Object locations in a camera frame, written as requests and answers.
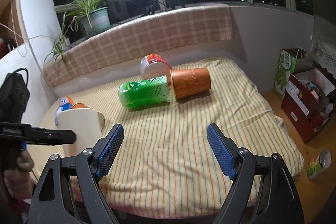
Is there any white paper cup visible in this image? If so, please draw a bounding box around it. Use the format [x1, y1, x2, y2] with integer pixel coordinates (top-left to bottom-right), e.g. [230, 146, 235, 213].
[58, 108, 102, 156]

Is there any orange patterned cup far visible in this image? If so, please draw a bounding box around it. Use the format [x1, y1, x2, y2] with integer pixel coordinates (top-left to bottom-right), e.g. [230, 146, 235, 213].
[171, 68, 211, 100]

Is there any left hand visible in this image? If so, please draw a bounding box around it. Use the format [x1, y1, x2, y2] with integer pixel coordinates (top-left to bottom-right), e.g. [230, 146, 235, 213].
[4, 150, 34, 201]

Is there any white shelf cabinet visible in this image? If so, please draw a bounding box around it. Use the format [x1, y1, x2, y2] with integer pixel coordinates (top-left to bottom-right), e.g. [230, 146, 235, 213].
[1, 0, 60, 126]

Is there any green can on floor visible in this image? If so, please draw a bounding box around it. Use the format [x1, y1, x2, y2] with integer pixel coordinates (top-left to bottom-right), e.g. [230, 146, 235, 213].
[306, 149, 332, 180]

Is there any striped yellow table cloth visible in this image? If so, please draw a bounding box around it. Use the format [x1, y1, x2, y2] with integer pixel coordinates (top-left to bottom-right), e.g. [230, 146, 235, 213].
[34, 56, 305, 220]

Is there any red cardboard box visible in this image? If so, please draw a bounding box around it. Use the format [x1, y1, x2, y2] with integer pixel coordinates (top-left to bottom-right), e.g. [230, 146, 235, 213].
[281, 68, 335, 143]

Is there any potted spider plant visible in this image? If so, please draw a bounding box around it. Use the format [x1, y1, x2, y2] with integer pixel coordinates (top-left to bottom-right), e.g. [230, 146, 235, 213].
[43, 0, 132, 66]

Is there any green drink can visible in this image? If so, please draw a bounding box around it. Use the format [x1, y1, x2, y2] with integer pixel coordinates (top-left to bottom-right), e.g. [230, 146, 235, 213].
[118, 76, 171, 109]

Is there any green tissue box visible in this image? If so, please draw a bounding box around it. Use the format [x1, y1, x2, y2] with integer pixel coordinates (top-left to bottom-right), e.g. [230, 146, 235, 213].
[274, 47, 313, 99]

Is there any red white drink can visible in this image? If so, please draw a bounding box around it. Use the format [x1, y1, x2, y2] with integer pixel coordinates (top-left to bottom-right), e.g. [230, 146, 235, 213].
[140, 53, 171, 80]

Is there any white lace cloth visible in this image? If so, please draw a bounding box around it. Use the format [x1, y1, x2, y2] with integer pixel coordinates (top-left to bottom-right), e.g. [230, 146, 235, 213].
[311, 40, 336, 78]

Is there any plaid beige sill cloth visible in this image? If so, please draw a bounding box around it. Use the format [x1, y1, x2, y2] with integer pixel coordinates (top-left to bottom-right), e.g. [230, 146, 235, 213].
[43, 3, 233, 88]

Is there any white hanging cable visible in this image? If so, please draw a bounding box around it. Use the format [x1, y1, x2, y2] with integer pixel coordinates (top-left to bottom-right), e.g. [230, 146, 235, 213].
[0, 0, 53, 75]

